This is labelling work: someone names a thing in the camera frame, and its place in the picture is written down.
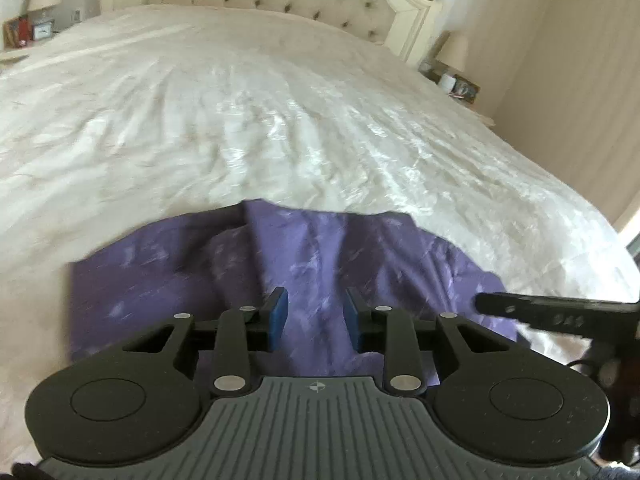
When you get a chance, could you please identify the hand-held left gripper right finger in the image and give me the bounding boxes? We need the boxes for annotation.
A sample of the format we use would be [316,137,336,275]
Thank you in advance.
[345,287,522,397]

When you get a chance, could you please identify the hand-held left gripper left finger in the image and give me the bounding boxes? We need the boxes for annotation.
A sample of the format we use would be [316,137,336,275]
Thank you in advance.
[120,286,290,397]

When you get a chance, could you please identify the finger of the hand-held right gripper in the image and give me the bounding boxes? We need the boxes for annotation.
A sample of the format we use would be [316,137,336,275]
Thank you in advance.
[474,291,601,342]

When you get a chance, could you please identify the dark picture frame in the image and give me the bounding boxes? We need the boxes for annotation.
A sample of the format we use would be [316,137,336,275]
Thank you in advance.
[452,77,482,105]

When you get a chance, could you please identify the purple patterned hooded jacket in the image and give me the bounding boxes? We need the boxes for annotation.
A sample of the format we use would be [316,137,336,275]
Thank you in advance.
[69,199,532,378]

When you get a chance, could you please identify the white quilted bedspread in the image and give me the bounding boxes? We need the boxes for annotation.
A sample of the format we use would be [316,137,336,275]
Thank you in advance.
[0,4,640,466]

